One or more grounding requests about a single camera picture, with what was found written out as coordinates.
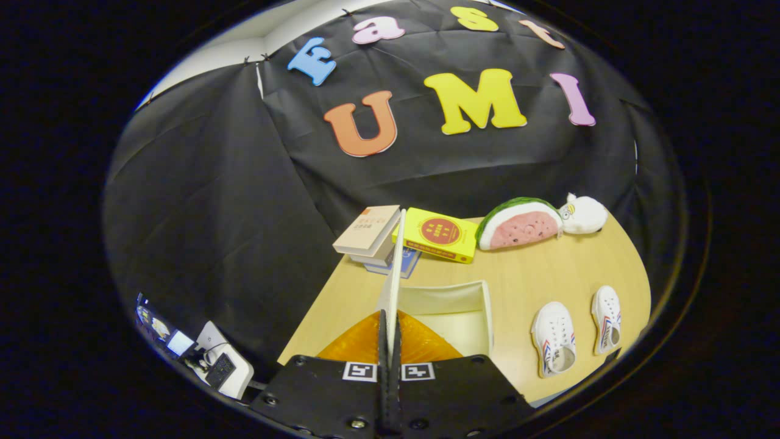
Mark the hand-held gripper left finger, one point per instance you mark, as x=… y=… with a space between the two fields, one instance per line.
x=323 y=396

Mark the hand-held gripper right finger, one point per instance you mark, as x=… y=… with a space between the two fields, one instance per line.
x=457 y=396

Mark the white canvas shoe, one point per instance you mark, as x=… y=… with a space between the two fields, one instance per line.
x=553 y=338
x=607 y=320

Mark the white device with black keypad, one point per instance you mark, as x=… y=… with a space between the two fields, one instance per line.
x=228 y=366

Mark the blue book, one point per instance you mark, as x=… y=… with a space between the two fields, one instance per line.
x=408 y=265

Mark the yellow book with red circle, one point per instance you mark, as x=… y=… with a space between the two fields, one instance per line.
x=439 y=235

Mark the computer monitor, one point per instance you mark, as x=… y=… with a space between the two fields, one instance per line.
x=164 y=329

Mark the watermelon slice plush toy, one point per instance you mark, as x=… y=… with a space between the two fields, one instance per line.
x=518 y=228

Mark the white plush toy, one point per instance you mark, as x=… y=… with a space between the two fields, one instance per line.
x=585 y=214

